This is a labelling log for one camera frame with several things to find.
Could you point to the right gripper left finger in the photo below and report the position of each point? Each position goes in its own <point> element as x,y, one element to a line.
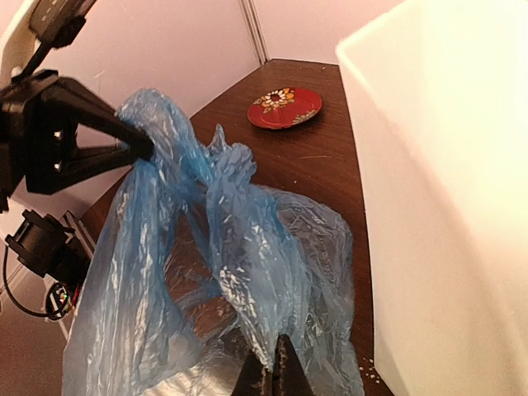
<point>254,378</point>

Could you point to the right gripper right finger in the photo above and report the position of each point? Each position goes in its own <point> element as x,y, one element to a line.
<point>288,376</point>

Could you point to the left aluminium corner post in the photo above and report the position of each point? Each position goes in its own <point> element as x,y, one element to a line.
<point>255,30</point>

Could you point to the white faceted trash bin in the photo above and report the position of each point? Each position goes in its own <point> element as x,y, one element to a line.
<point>437,95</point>

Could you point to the blue plastic trash bag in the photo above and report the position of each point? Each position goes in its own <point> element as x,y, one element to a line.
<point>197,268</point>

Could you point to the red patterned plate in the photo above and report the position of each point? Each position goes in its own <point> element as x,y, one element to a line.
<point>284,108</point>

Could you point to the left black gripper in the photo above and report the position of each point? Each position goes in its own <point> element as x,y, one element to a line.
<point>38,135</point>

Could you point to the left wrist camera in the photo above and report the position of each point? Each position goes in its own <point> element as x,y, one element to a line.
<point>37,28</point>

